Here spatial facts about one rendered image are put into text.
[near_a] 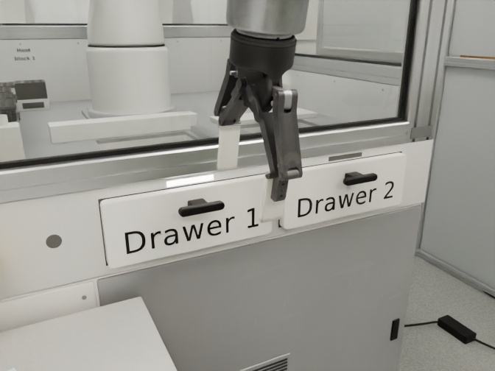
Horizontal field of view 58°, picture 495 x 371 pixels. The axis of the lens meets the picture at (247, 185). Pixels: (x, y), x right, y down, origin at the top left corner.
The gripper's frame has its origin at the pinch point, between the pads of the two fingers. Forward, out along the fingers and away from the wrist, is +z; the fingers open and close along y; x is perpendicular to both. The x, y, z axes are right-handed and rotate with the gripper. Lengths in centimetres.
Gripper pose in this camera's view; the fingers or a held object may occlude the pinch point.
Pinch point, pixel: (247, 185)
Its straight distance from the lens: 60.5
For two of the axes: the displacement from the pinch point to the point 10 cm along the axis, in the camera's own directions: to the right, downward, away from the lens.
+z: -0.9, 8.6, 5.1
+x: -8.9, 1.5, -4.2
